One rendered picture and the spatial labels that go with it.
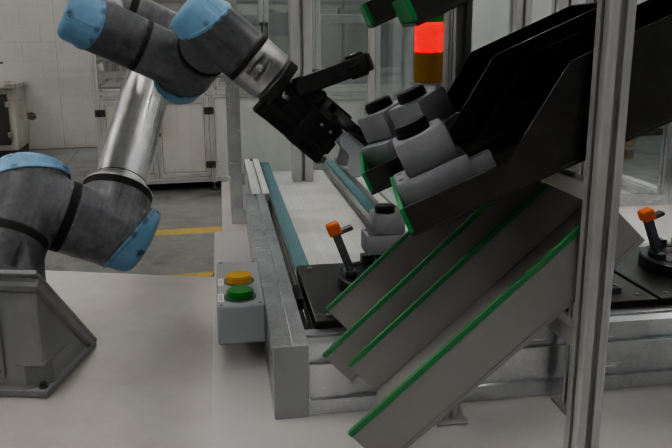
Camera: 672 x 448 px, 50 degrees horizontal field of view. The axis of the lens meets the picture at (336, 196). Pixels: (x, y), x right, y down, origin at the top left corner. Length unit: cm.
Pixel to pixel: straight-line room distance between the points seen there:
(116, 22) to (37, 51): 817
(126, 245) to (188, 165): 521
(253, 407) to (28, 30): 838
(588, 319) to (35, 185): 84
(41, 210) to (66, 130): 807
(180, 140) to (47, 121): 317
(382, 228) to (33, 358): 51
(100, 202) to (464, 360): 73
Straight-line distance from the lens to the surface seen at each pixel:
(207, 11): 96
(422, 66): 122
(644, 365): 110
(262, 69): 96
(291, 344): 94
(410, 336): 72
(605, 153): 54
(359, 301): 86
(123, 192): 120
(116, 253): 118
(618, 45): 54
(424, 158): 59
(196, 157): 636
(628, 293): 114
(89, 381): 111
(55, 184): 117
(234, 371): 109
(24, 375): 109
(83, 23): 102
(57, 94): 918
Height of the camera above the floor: 134
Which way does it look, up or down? 13 degrees down
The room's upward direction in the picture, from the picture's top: straight up
